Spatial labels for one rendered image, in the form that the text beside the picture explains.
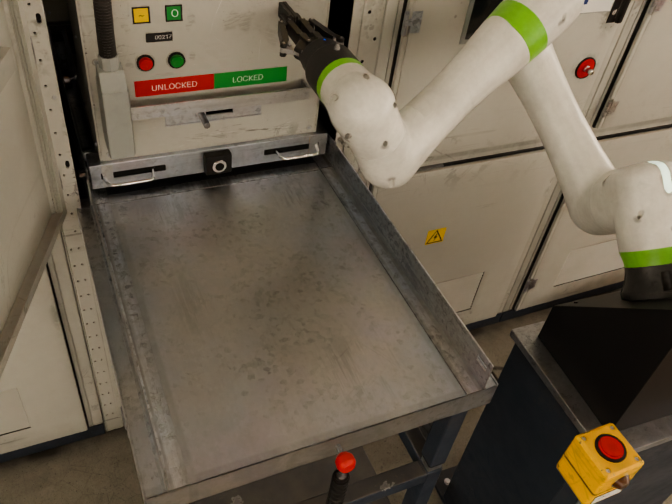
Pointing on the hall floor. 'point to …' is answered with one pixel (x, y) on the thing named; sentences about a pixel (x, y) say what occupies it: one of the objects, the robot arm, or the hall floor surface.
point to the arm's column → (536, 449)
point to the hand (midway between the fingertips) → (287, 16)
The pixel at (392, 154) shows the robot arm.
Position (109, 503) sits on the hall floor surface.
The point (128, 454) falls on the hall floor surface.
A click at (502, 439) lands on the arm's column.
